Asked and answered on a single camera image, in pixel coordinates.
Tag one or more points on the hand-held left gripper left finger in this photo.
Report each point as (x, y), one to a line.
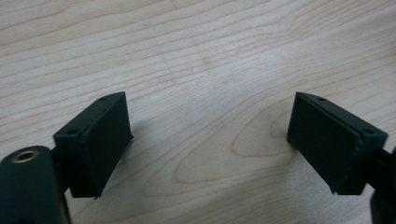
(93, 146)

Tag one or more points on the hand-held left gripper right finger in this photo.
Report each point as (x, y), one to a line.
(330, 146)

